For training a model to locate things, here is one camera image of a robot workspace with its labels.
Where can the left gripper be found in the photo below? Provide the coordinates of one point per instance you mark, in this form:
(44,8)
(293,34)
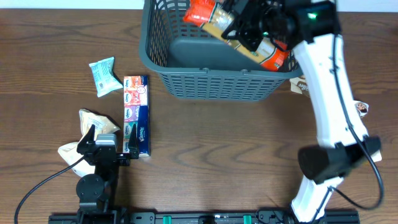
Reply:
(124,160)

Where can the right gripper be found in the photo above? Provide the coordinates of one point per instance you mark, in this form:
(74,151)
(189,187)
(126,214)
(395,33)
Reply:
(245,33)

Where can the orange spaghetti packet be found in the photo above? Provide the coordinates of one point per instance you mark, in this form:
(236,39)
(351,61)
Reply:
(212,17)

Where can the Kleenex tissue multipack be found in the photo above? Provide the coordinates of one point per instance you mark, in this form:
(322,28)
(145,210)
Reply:
(136,111)

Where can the large cookie bag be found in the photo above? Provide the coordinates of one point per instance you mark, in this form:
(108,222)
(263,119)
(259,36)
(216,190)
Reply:
(362,110)

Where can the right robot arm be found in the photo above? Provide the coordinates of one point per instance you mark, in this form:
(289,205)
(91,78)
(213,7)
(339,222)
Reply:
(313,34)

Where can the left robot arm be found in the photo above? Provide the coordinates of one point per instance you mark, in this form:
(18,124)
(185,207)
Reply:
(97,191)

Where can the beige snack packet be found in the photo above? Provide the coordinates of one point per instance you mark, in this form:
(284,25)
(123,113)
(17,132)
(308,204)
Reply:
(103,125)

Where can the cream white snack packet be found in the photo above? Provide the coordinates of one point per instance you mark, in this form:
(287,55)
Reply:
(68,153)

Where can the light blue snack packet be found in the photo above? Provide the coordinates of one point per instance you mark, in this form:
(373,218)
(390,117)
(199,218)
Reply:
(103,76)

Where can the grey plastic basket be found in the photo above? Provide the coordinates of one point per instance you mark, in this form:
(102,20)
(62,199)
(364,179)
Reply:
(193,64)

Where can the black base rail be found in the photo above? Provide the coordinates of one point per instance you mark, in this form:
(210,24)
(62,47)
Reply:
(262,216)

